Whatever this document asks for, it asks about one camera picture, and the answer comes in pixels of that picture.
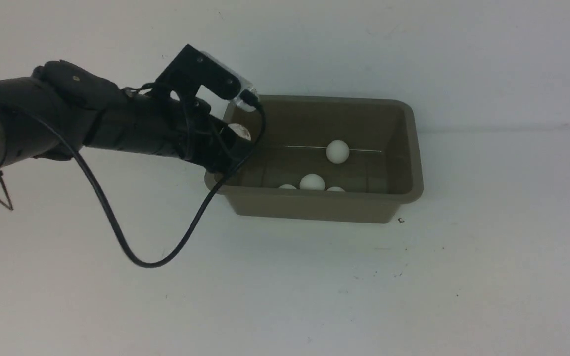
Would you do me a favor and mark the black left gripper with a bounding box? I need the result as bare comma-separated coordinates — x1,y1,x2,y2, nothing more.
151,93,254,174

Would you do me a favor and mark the white ball with logo front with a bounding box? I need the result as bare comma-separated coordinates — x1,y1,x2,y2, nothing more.
228,123,252,141

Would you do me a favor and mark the tan plastic rectangular bin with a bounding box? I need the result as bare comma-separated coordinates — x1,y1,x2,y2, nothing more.
218,95,424,223

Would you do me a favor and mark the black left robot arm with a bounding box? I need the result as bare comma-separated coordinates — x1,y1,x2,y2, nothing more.
0,50,263,174

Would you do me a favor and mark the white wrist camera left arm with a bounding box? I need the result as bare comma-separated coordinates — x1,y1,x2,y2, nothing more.
195,50,260,112

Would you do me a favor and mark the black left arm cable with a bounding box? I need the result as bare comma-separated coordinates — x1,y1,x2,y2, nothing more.
0,42,267,268

